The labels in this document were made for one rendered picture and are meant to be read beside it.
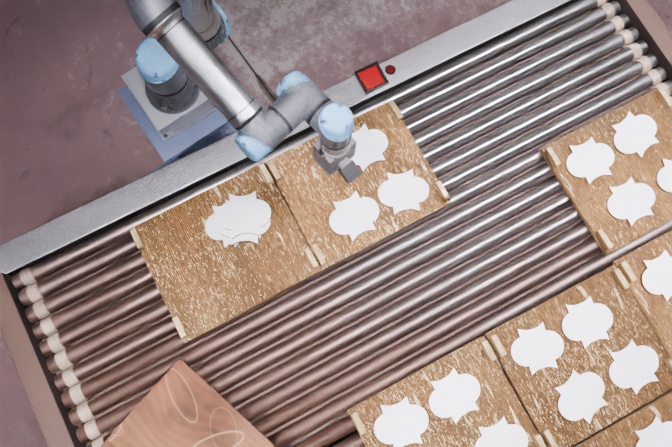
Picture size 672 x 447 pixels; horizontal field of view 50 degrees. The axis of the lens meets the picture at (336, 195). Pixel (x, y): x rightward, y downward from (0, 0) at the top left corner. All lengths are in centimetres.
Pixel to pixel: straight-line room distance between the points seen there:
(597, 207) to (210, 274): 109
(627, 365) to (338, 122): 105
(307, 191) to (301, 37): 134
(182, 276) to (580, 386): 109
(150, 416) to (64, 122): 168
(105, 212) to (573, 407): 136
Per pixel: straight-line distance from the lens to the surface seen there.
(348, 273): 199
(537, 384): 204
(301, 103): 159
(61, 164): 320
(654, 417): 214
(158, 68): 191
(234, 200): 197
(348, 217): 199
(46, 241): 214
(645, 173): 225
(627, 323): 213
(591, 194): 217
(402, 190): 203
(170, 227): 204
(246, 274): 198
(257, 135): 156
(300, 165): 204
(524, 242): 209
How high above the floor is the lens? 289
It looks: 75 degrees down
